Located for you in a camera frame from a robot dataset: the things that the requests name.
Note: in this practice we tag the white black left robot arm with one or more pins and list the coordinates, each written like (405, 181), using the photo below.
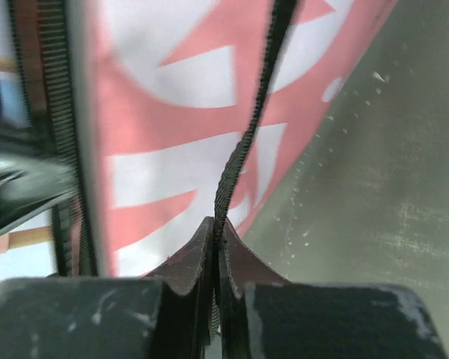
(31, 180)

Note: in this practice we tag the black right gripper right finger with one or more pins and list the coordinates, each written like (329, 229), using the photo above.
(264, 315)

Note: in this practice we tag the pink sport racket bag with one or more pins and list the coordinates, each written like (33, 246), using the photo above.
(162, 92)

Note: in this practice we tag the pink tiered shelf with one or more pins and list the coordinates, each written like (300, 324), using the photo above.
(12, 112)

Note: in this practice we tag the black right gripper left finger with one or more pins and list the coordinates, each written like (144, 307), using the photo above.
(164, 314)

